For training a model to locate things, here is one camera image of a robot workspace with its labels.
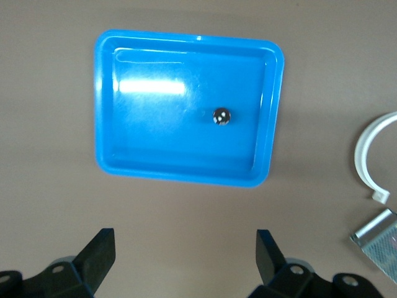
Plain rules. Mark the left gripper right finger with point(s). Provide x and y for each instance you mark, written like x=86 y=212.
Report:
x=273 y=273

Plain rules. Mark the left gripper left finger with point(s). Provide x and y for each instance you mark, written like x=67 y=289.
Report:
x=93 y=264

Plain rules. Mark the metal mesh power supply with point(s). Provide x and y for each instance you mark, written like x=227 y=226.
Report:
x=380 y=245

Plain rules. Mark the blue plastic tray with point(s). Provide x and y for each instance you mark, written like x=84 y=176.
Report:
x=155 y=130

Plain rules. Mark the brown table mat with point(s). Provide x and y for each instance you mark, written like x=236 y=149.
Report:
x=46 y=124

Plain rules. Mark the large white pipe clamp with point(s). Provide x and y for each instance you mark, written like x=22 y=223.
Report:
x=361 y=155

